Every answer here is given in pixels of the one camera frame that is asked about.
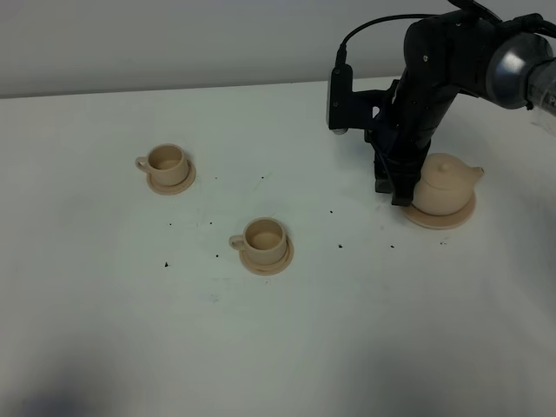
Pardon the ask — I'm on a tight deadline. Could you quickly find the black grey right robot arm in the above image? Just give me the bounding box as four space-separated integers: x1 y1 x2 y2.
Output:
366 10 555 206

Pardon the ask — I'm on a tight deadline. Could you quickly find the tan ceramic teapot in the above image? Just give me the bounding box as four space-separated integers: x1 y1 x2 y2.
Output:
412 153 484 216

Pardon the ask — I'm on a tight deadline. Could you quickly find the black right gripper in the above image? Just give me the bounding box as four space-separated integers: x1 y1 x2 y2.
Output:
367 56 459 206

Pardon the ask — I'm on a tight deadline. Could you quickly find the tan cup saucer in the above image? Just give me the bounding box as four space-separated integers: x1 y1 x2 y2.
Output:
239 237 295 276
147 161 196 195

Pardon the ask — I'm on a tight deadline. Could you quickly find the far tan teacup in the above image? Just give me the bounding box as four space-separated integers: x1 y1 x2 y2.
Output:
135 144 189 187

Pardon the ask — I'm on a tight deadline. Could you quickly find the far tan cup saucer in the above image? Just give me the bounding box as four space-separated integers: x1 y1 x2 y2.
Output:
147 161 196 195

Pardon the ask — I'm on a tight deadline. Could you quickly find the tan teacup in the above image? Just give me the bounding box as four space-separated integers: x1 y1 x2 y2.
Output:
228 217 287 266
135 144 189 187

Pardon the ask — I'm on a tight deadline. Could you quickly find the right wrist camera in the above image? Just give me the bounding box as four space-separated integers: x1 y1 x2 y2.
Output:
326 63 353 135

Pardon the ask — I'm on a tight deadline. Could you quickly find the near tan cup saucer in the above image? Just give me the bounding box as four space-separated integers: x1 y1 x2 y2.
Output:
239 237 295 276

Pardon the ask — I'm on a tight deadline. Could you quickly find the tan teapot saucer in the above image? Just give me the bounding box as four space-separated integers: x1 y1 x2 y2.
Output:
401 194 476 230

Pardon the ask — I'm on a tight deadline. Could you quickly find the near tan teacup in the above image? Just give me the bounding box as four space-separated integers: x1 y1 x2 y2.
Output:
228 217 287 266

